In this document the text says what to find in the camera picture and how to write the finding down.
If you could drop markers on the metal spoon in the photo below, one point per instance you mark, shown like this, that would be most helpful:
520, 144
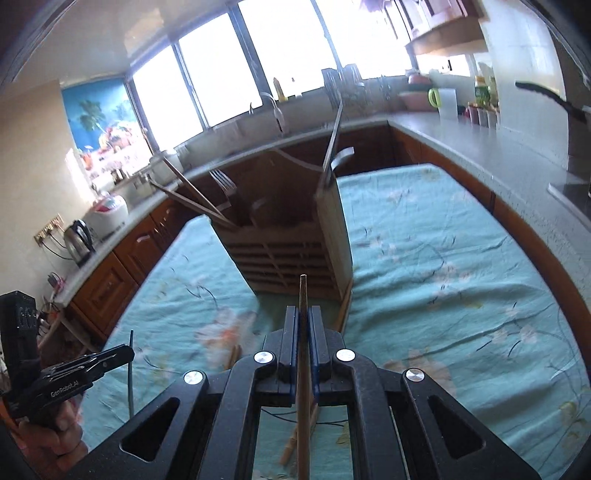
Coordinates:
341, 154

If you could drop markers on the black wok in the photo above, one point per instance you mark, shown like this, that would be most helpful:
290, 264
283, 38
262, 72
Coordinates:
549, 94

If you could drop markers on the printed roller blind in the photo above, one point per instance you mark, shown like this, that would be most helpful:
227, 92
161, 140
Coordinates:
97, 115

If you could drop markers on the knife rack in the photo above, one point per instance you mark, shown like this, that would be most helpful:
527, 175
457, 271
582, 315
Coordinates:
346, 85

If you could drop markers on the wooden utensil holder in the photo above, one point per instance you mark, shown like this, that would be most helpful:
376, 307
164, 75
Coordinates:
286, 258

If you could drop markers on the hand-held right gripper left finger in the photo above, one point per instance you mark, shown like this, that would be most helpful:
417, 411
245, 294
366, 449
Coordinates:
292, 350

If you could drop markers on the kitchen window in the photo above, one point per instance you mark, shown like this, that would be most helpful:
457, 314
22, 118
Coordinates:
277, 50

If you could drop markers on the wooden wall cabinets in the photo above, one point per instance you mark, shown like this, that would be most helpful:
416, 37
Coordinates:
438, 23

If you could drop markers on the green drink bottle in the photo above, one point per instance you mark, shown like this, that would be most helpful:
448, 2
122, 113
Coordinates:
482, 92

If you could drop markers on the gas stove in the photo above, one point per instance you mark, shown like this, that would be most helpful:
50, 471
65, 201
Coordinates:
570, 191

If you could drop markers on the teal floral tablecloth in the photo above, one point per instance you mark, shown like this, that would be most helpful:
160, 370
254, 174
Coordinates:
438, 286

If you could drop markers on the steel electric kettle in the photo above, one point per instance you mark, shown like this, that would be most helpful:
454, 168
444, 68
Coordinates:
78, 242

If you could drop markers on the metal fork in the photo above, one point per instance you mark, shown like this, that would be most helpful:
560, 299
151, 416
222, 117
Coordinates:
224, 182

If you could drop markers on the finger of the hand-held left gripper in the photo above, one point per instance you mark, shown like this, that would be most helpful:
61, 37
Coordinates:
111, 360

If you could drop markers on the yellow bottle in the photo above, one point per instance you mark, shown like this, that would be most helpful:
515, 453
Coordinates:
280, 90

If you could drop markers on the small white appliance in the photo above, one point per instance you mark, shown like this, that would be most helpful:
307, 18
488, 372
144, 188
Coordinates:
141, 183

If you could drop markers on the white spice jar set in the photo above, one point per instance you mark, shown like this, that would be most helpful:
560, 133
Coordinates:
482, 116

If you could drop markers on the white pink rice cooker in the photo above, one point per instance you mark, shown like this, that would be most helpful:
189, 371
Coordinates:
108, 214

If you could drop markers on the sink faucet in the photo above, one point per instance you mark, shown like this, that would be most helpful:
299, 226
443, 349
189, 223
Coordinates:
277, 115

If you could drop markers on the pink basin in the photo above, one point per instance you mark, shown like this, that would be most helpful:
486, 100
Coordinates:
413, 100

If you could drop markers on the thin metal chopstick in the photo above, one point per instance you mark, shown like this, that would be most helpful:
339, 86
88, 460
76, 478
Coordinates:
132, 387

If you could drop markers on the wooden base cabinets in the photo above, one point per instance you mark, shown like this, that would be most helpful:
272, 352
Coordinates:
106, 286

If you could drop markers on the wall power socket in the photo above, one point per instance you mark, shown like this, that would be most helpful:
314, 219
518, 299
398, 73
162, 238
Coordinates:
48, 228

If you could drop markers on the person's left hand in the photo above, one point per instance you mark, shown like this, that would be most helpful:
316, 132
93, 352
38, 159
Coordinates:
60, 447

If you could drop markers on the pink lidded bowl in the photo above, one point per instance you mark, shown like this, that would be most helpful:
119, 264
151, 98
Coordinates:
418, 77

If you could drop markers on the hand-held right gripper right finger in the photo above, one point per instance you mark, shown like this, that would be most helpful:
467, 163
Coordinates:
316, 350

